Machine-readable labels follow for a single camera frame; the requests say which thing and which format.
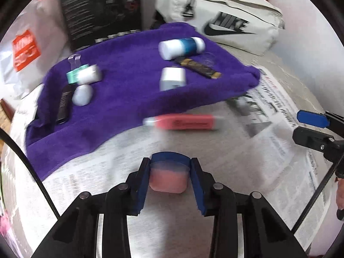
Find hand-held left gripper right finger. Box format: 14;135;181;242
190;157;308;258

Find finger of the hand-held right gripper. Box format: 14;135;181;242
296;109;344;130
292;126;337;154

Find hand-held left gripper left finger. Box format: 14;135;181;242
32;157;150;258

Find pink highlighter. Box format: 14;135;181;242
142;113;224;132

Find small white cap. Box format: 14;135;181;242
71;84;92;107

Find white charger plug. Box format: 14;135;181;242
160;67;186;92

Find black stick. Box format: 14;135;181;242
56;84;75;125

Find black and gold sachet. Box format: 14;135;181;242
175;57;222;80

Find person's right hand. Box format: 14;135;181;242
335;178;344;219

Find newspaper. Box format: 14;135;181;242
0;64;334;258

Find purple towel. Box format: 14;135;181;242
25;22;262;182

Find clear plastic piece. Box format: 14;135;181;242
200;52;219;69

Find green binder clip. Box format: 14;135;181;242
66;54;90;85

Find white sling bag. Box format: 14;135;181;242
152;0;286;57

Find blue and white bottle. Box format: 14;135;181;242
158;37;206;61

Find black product box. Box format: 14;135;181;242
56;0;143;52

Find white plastic shopping bag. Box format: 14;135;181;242
0;0;71;100

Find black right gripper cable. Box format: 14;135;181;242
291;154;344;235

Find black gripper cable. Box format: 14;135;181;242
0;128;61;220
291;154;344;235

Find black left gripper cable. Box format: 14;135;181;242
0;128;61;220

